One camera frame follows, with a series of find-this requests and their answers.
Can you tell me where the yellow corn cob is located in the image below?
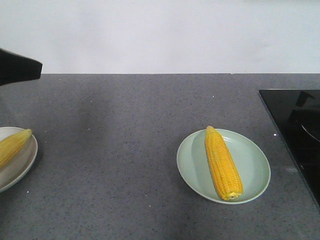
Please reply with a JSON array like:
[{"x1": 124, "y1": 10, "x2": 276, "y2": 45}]
[
  {"x1": 204, "y1": 125, "x2": 243, "y2": 201},
  {"x1": 0, "y1": 129, "x2": 33, "y2": 168}
]

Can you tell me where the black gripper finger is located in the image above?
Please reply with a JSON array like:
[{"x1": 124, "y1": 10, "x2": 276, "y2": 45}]
[{"x1": 0, "y1": 48, "x2": 43, "y2": 86}]

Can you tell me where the black glass gas hob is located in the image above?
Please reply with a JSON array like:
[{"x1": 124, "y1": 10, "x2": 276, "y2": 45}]
[{"x1": 259, "y1": 89, "x2": 320, "y2": 205}]

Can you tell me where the black burner pan support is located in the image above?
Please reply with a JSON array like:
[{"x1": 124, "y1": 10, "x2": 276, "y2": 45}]
[{"x1": 287, "y1": 90, "x2": 320, "y2": 142}]

